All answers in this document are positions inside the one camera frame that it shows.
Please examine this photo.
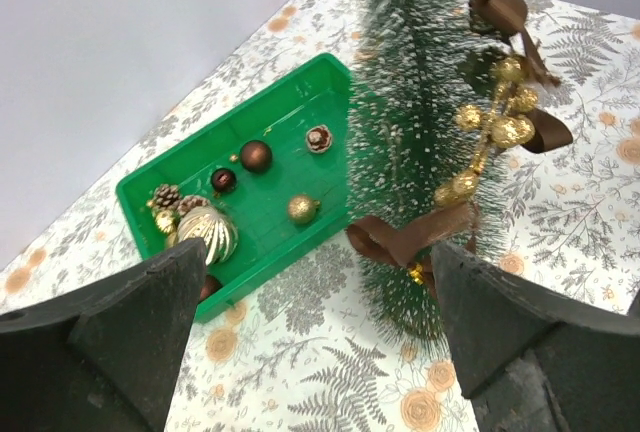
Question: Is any white tipped pine cone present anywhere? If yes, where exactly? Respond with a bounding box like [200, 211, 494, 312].
[305, 124, 333, 154]

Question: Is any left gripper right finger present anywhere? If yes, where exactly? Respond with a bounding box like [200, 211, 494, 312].
[431, 242, 639, 432]

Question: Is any silver gold ribbed ornament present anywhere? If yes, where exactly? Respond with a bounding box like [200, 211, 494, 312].
[177, 206, 239, 265]

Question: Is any brown ribbon bow decoration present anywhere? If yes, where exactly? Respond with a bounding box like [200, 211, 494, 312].
[346, 0, 573, 294]

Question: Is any gold ball ornament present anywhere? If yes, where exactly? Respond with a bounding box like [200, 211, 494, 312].
[287, 194, 321, 225]

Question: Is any small frosted christmas tree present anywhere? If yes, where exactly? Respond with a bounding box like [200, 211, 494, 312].
[346, 0, 507, 354]

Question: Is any gold pine cone ornament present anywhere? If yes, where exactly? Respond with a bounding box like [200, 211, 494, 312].
[147, 184, 182, 210]

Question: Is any dark brown ball ornament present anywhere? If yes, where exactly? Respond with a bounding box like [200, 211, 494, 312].
[210, 167, 237, 195]

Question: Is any small gold bauble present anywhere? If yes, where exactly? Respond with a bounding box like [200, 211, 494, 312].
[154, 209, 179, 235]

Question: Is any green plastic tray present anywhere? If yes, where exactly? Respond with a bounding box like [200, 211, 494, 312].
[116, 53, 351, 323]

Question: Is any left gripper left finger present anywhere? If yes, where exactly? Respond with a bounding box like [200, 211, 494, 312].
[1, 239, 207, 431]

